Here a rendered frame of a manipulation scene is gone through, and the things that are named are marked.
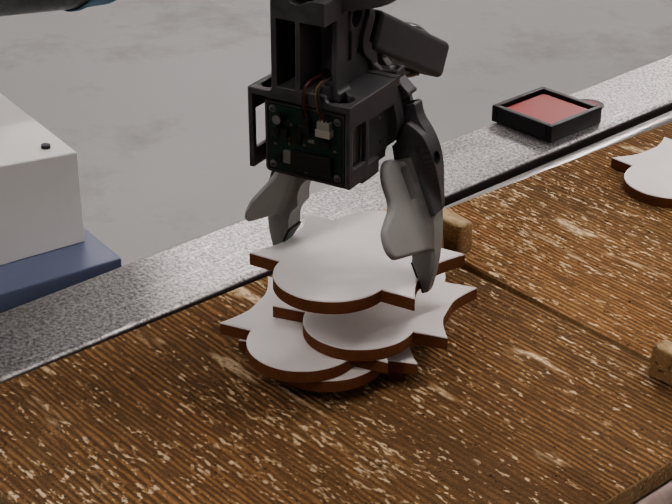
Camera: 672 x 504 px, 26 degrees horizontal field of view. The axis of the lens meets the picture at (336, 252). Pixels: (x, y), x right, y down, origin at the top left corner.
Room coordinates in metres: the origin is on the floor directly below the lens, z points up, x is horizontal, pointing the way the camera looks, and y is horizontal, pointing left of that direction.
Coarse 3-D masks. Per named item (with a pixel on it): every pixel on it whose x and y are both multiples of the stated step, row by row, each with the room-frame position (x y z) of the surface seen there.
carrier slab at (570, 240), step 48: (624, 144) 1.22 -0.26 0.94; (528, 192) 1.12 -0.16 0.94; (576, 192) 1.12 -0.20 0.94; (624, 192) 1.12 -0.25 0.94; (480, 240) 1.03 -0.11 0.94; (528, 240) 1.03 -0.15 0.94; (576, 240) 1.03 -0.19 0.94; (624, 240) 1.03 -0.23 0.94; (528, 288) 0.95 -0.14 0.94; (576, 288) 0.95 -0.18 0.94; (624, 288) 0.95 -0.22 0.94; (624, 336) 0.88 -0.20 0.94
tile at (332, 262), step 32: (320, 224) 0.90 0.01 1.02; (352, 224) 0.90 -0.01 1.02; (256, 256) 0.85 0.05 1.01; (288, 256) 0.85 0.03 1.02; (320, 256) 0.85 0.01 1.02; (352, 256) 0.85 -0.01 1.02; (384, 256) 0.85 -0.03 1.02; (448, 256) 0.85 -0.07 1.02; (288, 288) 0.81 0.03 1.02; (320, 288) 0.81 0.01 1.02; (352, 288) 0.81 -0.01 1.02; (384, 288) 0.81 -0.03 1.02; (416, 288) 0.82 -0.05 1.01
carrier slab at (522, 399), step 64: (192, 320) 0.90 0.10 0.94; (448, 320) 0.90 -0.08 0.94; (512, 320) 0.90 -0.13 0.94; (0, 384) 0.82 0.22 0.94; (64, 384) 0.82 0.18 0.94; (128, 384) 0.82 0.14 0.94; (192, 384) 0.82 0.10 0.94; (256, 384) 0.82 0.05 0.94; (384, 384) 0.82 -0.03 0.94; (448, 384) 0.82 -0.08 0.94; (512, 384) 0.82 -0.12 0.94; (576, 384) 0.82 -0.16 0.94; (640, 384) 0.82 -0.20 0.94; (0, 448) 0.75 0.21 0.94; (64, 448) 0.75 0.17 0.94; (128, 448) 0.75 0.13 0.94; (192, 448) 0.75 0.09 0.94; (256, 448) 0.75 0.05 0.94; (320, 448) 0.75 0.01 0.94; (384, 448) 0.75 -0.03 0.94; (448, 448) 0.75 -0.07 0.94; (512, 448) 0.75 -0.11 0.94; (576, 448) 0.75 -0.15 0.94; (640, 448) 0.75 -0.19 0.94
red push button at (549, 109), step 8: (536, 96) 1.36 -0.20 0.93; (544, 96) 1.36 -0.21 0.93; (520, 104) 1.34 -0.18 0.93; (528, 104) 1.34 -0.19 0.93; (536, 104) 1.34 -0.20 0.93; (544, 104) 1.34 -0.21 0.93; (552, 104) 1.34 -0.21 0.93; (560, 104) 1.34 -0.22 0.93; (568, 104) 1.34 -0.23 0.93; (520, 112) 1.32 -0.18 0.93; (528, 112) 1.32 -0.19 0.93; (536, 112) 1.32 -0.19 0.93; (544, 112) 1.32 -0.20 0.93; (552, 112) 1.32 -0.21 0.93; (560, 112) 1.32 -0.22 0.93; (568, 112) 1.32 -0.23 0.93; (576, 112) 1.32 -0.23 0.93; (544, 120) 1.30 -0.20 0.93; (552, 120) 1.30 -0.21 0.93
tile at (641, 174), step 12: (660, 144) 1.20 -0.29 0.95; (624, 156) 1.17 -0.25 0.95; (636, 156) 1.17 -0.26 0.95; (648, 156) 1.17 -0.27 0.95; (660, 156) 1.17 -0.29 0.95; (624, 168) 1.16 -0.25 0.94; (636, 168) 1.15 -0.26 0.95; (648, 168) 1.15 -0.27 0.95; (660, 168) 1.15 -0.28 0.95; (624, 180) 1.13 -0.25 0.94; (636, 180) 1.12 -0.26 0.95; (648, 180) 1.12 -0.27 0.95; (660, 180) 1.12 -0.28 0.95; (636, 192) 1.10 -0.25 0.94; (648, 192) 1.10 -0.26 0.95; (660, 192) 1.10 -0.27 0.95; (660, 204) 1.09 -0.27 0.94
